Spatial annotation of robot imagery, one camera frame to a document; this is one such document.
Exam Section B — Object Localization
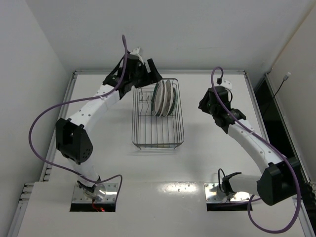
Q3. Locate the green red rimmed plate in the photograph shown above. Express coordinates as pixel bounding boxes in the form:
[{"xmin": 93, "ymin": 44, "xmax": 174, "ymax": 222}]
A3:
[
  {"xmin": 157, "ymin": 80, "xmax": 171, "ymax": 117},
  {"xmin": 151, "ymin": 81, "xmax": 163, "ymax": 116}
]

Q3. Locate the blue floral green plate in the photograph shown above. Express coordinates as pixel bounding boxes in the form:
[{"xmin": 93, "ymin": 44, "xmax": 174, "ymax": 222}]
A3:
[{"xmin": 169, "ymin": 87, "xmax": 177, "ymax": 115}]

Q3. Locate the white plate teal rim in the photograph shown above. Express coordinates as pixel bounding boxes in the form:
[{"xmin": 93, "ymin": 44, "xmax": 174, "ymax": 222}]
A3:
[{"xmin": 163, "ymin": 80, "xmax": 174, "ymax": 117}]

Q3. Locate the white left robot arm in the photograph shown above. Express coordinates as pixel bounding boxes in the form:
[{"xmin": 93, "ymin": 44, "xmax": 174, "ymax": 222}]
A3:
[{"xmin": 55, "ymin": 53, "xmax": 162, "ymax": 200}]

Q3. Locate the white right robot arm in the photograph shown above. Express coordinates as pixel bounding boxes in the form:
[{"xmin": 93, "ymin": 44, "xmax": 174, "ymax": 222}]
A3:
[{"xmin": 198, "ymin": 86, "xmax": 300, "ymax": 206}]

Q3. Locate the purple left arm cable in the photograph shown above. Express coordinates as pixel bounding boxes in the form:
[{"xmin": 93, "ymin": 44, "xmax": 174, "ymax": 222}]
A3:
[{"xmin": 28, "ymin": 34, "xmax": 129, "ymax": 198}]

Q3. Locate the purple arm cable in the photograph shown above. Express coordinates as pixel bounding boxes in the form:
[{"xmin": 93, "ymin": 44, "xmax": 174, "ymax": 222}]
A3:
[
  {"xmin": 211, "ymin": 66, "xmax": 302, "ymax": 233},
  {"xmin": 28, "ymin": 34, "xmax": 129, "ymax": 198}
]

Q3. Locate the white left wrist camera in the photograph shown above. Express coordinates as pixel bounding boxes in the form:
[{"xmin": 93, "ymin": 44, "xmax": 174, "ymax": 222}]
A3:
[{"xmin": 130, "ymin": 47, "xmax": 144, "ymax": 63}]

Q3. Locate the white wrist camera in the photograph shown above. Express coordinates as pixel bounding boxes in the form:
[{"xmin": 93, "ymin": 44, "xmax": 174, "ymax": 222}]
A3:
[
  {"xmin": 130, "ymin": 47, "xmax": 144, "ymax": 63},
  {"xmin": 219, "ymin": 79, "xmax": 233, "ymax": 91}
]

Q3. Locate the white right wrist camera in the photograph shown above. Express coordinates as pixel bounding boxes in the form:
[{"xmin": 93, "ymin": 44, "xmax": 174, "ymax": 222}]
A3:
[{"xmin": 219, "ymin": 79, "xmax": 233, "ymax": 91}]

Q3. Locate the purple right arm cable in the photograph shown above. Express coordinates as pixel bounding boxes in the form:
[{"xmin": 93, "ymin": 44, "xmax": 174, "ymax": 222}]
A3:
[{"xmin": 211, "ymin": 66, "xmax": 302, "ymax": 233}]

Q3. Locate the grey wire dish rack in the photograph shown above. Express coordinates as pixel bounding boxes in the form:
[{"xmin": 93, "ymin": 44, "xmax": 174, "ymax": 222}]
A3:
[{"xmin": 132, "ymin": 78, "xmax": 185, "ymax": 150}]

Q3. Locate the aluminium table frame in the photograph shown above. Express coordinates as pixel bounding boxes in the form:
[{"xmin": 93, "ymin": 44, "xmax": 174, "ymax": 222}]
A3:
[{"xmin": 6, "ymin": 70, "xmax": 316, "ymax": 237}]

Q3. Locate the black hanging usb cable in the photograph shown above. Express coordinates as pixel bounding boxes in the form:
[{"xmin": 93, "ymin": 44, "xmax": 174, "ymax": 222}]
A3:
[{"xmin": 261, "ymin": 72, "xmax": 291, "ymax": 117}]

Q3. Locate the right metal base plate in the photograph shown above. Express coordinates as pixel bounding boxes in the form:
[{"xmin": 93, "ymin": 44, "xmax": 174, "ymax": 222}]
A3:
[{"xmin": 204, "ymin": 183, "xmax": 250, "ymax": 204}]

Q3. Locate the metal base plate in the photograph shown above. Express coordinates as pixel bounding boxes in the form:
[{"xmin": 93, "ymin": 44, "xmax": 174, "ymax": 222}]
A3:
[
  {"xmin": 72, "ymin": 183, "xmax": 119, "ymax": 204},
  {"xmin": 204, "ymin": 183, "xmax": 250, "ymax": 204}
]

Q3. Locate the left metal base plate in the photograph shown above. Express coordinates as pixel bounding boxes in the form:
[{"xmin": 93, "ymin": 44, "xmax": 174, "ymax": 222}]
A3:
[{"xmin": 72, "ymin": 183, "xmax": 119, "ymax": 204}]

